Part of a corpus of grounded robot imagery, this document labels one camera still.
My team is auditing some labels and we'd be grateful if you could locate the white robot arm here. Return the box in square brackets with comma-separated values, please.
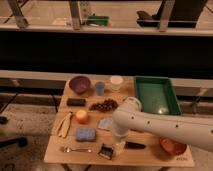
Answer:
[111, 97, 213, 152]

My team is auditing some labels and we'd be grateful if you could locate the green plastic tray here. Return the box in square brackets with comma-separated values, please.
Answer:
[134, 76, 182, 116]

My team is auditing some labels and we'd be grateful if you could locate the blue grey cloth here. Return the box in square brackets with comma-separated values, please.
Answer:
[98, 117, 112, 131]

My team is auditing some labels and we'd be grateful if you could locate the blue sponge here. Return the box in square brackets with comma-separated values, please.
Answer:
[76, 127, 96, 142]

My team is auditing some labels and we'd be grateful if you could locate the bunch of red grapes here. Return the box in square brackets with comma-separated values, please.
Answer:
[89, 99, 118, 112]

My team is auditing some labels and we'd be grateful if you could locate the yellow orange apple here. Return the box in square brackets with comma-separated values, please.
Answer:
[75, 110, 89, 124]

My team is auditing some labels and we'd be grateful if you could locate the metal spoon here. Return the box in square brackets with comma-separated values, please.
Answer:
[59, 147, 92, 153]

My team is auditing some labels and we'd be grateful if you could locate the orange red bowl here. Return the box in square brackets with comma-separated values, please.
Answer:
[159, 137, 187, 156]

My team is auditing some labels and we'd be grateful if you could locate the black rectangular block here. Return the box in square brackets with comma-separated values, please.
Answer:
[67, 98, 86, 106]

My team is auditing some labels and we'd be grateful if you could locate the blue plastic cup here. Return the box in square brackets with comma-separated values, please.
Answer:
[95, 82, 105, 96]

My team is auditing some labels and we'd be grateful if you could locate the white plastic cup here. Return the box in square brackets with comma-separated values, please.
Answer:
[110, 75, 123, 91]

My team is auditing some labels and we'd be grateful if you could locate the purple bowl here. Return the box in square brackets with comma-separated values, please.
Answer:
[69, 76, 91, 94]

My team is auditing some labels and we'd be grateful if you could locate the green box on shelf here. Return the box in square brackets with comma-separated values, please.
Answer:
[86, 16, 109, 26]

